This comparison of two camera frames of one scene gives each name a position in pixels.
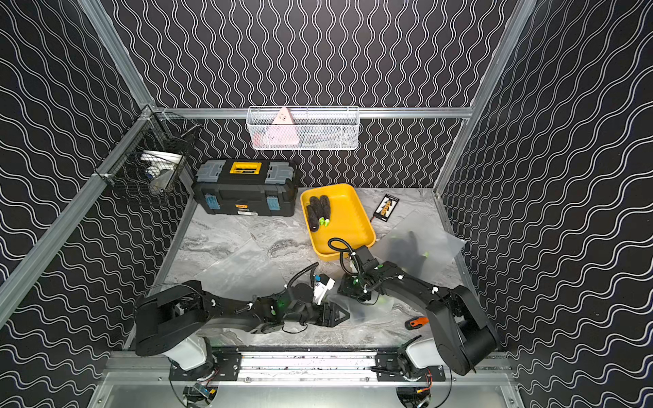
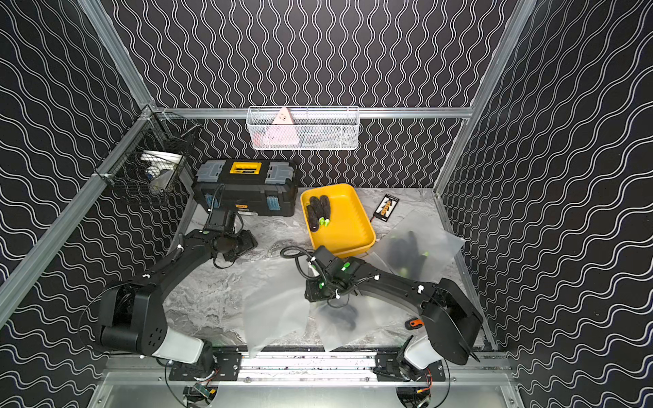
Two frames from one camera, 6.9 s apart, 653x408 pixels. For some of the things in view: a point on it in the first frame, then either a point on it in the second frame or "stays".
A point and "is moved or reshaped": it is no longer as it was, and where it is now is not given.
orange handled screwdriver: (416, 322) stays
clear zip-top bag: (419, 247) stays
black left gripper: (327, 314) → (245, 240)
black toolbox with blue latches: (246, 188) stays
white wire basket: (314, 128) stays
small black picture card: (386, 207) stays
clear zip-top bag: (360, 309) is moved or reshaped
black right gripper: (344, 288) → (311, 292)
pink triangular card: (282, 131) stays
